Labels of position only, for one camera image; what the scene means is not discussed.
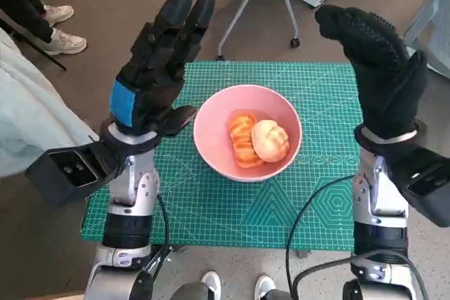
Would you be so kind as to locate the grey perforated rolling cabinet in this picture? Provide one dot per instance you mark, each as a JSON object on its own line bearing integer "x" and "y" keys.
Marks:
{"x": 436, "y": 33}

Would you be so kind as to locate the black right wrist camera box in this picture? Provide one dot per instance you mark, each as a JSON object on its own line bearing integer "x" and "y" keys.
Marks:
{"x": 429, "y": 187}

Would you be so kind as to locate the white shoe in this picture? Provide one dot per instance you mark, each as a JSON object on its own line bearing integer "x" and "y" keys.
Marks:
{"x": 264, "y": 286}
{"x": 211, "y": 284}

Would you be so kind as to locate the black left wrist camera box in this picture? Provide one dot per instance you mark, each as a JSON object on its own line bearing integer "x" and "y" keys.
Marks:
{"x": 63, "y": 173}

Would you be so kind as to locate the pink bowl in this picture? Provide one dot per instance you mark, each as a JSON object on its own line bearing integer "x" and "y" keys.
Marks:
{"x": 214, "y": 131}

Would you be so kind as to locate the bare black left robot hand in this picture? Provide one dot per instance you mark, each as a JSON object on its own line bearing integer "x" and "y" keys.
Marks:
{"x": 154, "y": 78}

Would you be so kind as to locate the round toy bread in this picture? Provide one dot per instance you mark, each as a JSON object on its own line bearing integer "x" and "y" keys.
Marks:
{"x": 270, "y": 140}

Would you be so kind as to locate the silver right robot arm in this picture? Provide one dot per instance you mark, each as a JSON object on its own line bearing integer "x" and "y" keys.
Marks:
{"x": 372, "y": 201}

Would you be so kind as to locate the black metal rail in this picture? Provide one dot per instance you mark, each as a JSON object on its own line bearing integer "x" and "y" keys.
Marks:
{"x": 160, "y": 261}

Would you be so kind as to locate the long toy bread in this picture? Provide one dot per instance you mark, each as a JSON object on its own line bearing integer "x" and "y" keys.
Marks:
{"x": 240, "y": 131}

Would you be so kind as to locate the green cutting mat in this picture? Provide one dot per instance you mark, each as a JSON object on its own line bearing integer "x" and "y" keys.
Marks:
{"x": 218, "y": 215}

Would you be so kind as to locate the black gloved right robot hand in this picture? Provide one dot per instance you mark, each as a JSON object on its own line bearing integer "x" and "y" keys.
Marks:
{"x": 386, "y": 85}

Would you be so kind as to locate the person in brown top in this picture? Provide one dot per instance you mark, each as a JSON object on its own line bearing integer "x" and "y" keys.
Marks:
{"x": 35, "y": 121}

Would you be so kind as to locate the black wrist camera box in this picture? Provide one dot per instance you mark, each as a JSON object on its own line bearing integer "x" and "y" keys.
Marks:
{"x": 63, "y": 173}
{"x": 429, "y": 187}

